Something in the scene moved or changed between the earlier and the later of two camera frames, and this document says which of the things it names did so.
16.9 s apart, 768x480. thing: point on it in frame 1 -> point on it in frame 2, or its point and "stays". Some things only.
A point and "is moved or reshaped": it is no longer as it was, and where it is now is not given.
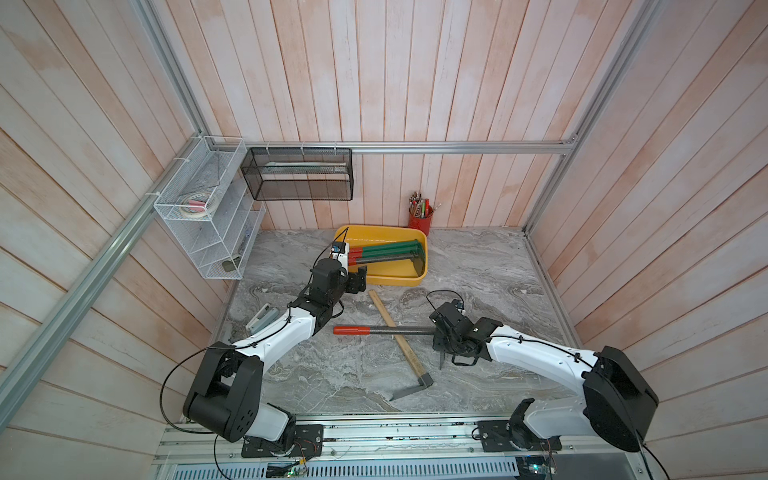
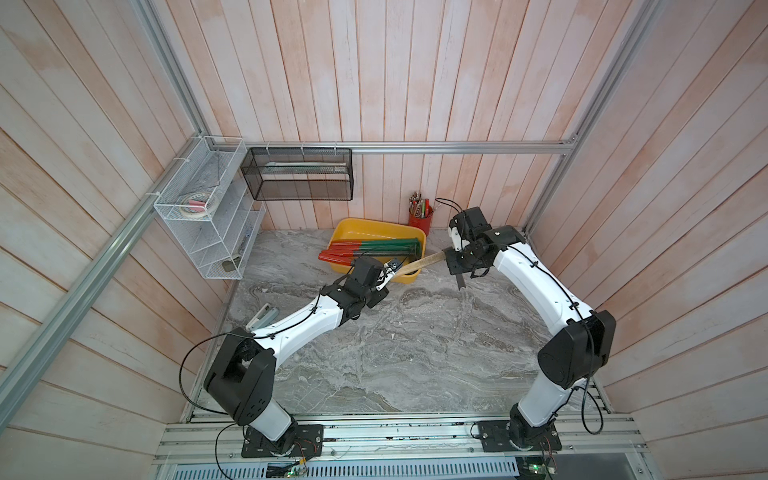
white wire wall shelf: (215, 206) stays
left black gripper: (357, 280) -> (379, 295)
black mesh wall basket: (299, 173) stays
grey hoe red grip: (415, 257) is moved or reshaped
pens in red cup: (421, 207) stays
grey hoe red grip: (390, 330) -> (349, 259)
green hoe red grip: (413, 243) is moved or reshaped
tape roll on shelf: (195, 204) stays
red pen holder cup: (420, 223) stays
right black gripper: (436, 340) -> (452, 267)
